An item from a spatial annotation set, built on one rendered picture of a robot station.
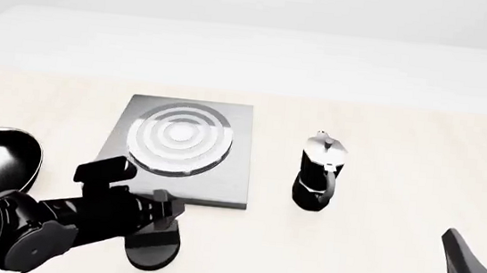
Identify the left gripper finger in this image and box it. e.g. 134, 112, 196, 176
150, 187, 188, 222
153, 215, 182, 236

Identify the grey flat stove plate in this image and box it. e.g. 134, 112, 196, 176
91, 90, 258, 212

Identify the black and silver moka pot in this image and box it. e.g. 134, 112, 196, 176
289, 127, 352, 216

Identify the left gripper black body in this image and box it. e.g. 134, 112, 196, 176
127, 191, 163, 237

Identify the round black stove knob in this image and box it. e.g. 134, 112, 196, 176
121, 214, 185, 273

